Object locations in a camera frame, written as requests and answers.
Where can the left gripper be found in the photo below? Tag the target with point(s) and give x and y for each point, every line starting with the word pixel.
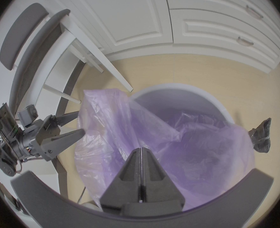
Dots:
pixel 42 132

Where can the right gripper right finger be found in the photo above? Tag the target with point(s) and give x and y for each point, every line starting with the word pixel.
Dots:
pixel 159 186

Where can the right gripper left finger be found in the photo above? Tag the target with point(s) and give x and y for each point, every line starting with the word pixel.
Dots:
pixel 128 184

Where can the purple plastic bag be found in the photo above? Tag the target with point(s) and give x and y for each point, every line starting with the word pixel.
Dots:
pixel 130 127

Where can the black plastic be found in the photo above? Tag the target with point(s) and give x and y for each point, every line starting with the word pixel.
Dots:
pixel 261 136

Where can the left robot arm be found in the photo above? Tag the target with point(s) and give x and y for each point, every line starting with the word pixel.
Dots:
pixel 4 132

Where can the white trash bin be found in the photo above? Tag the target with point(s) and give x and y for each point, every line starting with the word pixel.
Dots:
pixel 178 98

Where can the white chair grey cushions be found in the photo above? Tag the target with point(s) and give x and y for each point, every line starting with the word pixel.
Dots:
pixel 18 37

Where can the white wardrobe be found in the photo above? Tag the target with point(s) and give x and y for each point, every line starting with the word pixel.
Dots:
pixel 142 15

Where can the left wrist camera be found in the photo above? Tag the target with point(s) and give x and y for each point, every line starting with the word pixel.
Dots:
pixel 27 115

